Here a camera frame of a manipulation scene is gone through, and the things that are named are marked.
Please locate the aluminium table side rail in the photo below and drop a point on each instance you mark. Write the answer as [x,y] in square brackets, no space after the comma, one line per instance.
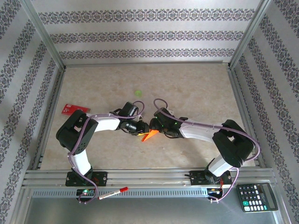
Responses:
[242,105]
[53,105]

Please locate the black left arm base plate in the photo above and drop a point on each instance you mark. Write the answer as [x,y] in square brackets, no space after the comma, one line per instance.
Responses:
[100,178]

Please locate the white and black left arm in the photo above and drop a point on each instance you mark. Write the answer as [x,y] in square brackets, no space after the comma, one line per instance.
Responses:
[74,130]

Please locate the black desk calculator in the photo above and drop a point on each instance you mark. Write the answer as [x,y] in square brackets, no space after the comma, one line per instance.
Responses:
[257,197]

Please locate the red-capped marker pen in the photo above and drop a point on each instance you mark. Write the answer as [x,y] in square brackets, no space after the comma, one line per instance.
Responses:
[112,193]

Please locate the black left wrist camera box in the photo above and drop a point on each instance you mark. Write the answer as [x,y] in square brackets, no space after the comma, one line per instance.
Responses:
[129,109]

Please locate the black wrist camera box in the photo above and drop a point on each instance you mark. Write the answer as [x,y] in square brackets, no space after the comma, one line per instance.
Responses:
[163,115]
[129,109]

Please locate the green bottle cap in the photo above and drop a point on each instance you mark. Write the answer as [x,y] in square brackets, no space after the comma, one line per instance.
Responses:
[138,93]

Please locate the red card box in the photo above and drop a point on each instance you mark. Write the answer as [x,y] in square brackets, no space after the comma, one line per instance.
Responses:
[70,109]

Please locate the aluminium table end rail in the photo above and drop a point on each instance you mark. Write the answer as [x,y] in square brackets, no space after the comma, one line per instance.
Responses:
[144,64]

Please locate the aluminium frame post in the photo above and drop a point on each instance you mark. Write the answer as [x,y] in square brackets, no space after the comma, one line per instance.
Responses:
[248,35]
[45,35]

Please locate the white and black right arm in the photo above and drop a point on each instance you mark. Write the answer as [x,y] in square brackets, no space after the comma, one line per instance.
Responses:
[233,144]

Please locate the grey metal sheet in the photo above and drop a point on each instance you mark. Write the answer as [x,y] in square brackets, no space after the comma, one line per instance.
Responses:
[140,210]

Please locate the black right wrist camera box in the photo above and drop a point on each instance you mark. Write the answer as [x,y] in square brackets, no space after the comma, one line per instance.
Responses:
[163,115]

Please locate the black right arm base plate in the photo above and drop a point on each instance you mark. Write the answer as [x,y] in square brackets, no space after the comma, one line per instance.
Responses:
[196,178]

